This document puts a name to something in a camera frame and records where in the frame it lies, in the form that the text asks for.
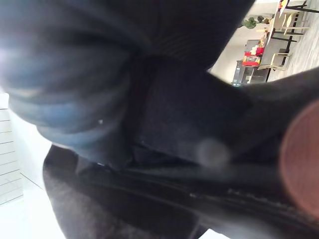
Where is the black garment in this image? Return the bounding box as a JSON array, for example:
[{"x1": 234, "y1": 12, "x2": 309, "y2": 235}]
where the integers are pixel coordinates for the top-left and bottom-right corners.
[{"x1": 42, "y1": 66, "x2": 319, "y2": 239}]

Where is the reddish brown round object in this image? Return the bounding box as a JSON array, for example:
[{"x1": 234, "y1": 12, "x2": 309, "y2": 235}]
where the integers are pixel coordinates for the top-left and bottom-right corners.
[{"x1": 279, "y1": 100, "x2": 319, "y2": 221}]

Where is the red box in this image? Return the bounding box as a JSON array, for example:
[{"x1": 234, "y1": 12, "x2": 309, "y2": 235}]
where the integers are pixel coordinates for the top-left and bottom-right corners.
[{"x1": 242, "y1": 51, "x2": 264, "y2": 67}]

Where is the white slatted panel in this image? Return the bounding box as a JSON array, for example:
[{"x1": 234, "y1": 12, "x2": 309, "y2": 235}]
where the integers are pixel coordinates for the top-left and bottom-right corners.
[{"x1": 0, "y1": 93, "x2": 24, "y2": 206}]

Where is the black low cabinet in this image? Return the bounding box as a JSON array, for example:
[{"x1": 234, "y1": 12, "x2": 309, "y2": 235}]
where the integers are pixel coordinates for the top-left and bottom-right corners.
[{"x1": 232, "y1": 60, "x2": 272, "y2": 87}]

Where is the light wooden chair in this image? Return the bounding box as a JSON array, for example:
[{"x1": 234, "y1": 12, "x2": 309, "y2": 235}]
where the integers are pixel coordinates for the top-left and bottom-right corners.
[
  {"x1": 257, "y1": 51, "x2": 293, "y2": 72},
  {"x1": 282, "y1": 11, "x2": 310, "y2": 36}
]

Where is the green potted plant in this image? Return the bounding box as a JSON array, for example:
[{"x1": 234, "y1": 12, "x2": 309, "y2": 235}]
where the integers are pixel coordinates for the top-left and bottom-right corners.
[{"x1": 242, "y1": 15, "x2": 267, "y2": 30}]

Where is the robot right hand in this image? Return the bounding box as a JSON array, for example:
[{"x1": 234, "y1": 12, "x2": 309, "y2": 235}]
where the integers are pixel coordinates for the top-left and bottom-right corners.
[{"x1": 0, "y1": 0, "x2": 256, "y2": 165}]

